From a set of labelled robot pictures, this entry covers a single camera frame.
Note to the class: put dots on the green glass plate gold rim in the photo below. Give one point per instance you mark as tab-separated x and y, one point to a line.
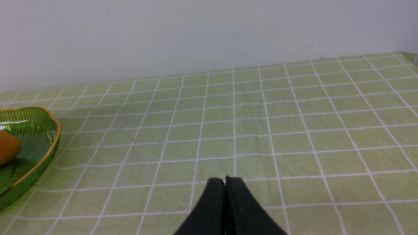
39	133

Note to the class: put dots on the green checkered tablecloth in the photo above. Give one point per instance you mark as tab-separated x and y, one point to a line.
327	147

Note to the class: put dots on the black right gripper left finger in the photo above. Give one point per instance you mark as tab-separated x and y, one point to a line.
206	218

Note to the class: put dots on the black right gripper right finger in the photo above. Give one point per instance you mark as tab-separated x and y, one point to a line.
243	214

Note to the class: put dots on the orange fruit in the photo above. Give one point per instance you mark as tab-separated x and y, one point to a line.
10	147

